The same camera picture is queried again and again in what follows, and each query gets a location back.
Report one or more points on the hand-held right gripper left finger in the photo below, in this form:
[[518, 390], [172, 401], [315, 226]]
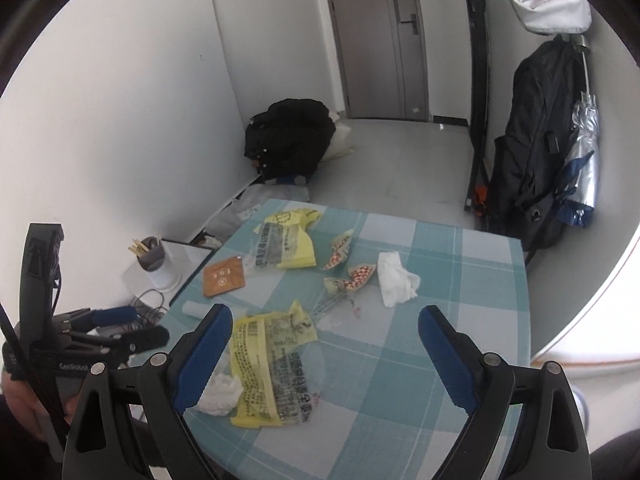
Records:
[[205, 360]]

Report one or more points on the yellow clear bread wrapper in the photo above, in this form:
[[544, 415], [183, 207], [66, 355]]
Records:
[[295, 245], [260, 360]]

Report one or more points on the orange paper packet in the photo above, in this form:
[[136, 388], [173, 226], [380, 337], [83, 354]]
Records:
[[222, 277]]

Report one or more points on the red checked snack wrapper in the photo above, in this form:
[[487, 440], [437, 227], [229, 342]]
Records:
[[336, 255], [360, 274]]

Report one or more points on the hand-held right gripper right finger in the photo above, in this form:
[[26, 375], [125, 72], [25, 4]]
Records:
[[445, 360]]

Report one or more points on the clear plastic bag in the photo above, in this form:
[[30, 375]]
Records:
[[270, 195]]

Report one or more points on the black metal rack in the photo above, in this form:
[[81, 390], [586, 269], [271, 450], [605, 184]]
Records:
[[479, 85]]

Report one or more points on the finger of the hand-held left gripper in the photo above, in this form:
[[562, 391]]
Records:
[[145, 339], [117, 315]]

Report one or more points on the orange tool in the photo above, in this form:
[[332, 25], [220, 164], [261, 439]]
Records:
[[481, 195]]

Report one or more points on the checked teal tablecloth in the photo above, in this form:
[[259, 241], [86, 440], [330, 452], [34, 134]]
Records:
[[375, 410]]

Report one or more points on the white cloth bag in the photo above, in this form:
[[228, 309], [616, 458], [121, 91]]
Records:
[[340, 140]]

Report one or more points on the white tissue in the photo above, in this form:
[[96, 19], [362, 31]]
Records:
[[395, 280], [220, 392]]

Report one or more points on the large black hanging backpack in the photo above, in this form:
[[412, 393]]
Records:
[[530, 135]]

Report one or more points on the silver folded umbrella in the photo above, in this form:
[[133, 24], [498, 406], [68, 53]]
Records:
[[585, 150]]

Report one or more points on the white round container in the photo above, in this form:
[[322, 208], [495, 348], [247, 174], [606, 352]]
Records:
[[170, 272]]

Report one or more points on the person's left hand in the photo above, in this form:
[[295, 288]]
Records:
[[20, 402]]

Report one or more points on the grey door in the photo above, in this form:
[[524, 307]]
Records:
[[370, 35]]

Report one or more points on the clear plastic wrapper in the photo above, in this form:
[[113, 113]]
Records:
[[332, 305]]

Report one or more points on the bundle of wooden sticks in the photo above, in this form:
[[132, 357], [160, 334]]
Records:
[[137, 249]]

